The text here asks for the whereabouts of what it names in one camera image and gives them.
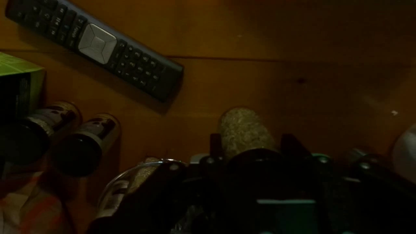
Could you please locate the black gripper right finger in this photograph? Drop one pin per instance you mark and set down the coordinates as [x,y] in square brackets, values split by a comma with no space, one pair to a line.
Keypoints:
[363,198]

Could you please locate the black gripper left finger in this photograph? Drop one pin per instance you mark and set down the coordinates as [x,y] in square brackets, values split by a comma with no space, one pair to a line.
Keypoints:
[176,199]

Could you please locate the black tv remote control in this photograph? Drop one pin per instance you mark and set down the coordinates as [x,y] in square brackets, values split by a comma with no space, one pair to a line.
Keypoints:
[77,30]

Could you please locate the red patterned cloth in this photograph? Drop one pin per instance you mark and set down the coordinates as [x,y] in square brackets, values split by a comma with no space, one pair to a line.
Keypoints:
[28,206]

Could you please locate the green cardboard box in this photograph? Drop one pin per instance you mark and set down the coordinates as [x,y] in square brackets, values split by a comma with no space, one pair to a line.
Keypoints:
[21,88]

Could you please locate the chrome wire seasoning rack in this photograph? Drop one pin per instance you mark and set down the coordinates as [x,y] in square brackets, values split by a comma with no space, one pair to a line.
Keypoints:
[126,184]

